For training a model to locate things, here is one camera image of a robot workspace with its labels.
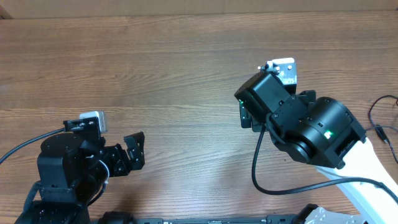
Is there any black usb cable short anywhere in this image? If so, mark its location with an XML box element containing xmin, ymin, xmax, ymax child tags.
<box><xmin>366</xmin><ymin>124</ymin><xmax>398</xmax><ymax>164</ymax></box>

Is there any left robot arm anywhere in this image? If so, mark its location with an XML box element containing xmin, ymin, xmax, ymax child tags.
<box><xmin>16</xmin><ymin>132</ymin><xmax>145</xmax><ymax>223</ymax></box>

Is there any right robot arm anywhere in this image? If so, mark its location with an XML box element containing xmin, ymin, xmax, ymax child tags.
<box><xmin>234</xmin><ymin>72</ymin><xmax>397</xmax><ymax>223</ymax></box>

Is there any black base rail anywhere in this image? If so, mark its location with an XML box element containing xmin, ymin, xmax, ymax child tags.
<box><xmin>93</xmin><ymin>203</ymin><xmax>368</xmax><ymax>224</ymax></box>

